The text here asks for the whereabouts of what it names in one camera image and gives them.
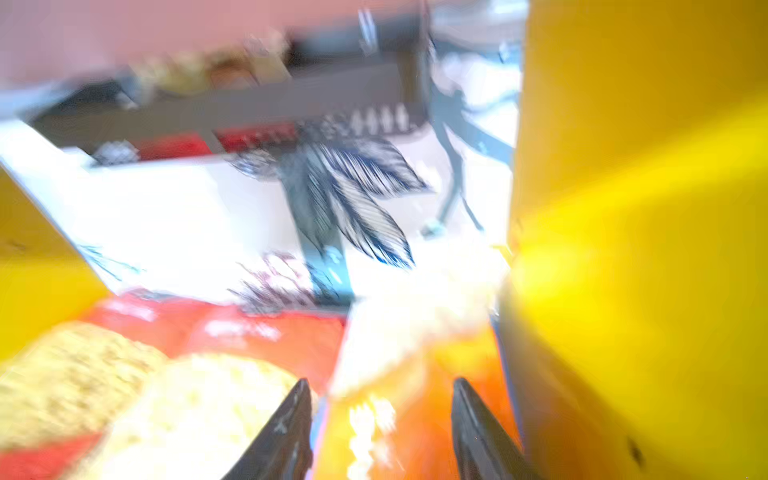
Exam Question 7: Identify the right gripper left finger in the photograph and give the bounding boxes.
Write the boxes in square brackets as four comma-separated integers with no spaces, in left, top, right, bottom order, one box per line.
[223,378,313,480]

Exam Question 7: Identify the yellow shelf pink blue boards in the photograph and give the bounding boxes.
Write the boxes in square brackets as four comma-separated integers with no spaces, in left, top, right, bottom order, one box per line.
[1,1,767,479]

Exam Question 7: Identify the orange Pastatime pasta bag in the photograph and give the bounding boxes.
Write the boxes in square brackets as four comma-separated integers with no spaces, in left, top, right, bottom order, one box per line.
[312,240,520,479]

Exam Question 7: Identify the red macaroni bag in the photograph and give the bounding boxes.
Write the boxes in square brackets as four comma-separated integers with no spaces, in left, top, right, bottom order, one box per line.
[1,292,346,479]

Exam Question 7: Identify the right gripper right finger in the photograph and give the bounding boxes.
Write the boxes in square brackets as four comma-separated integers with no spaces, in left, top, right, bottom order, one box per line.
[451,377,540,480]

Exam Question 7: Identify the black rack behind shelf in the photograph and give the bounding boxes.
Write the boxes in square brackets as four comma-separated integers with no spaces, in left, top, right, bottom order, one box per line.
[30,11,428,162]

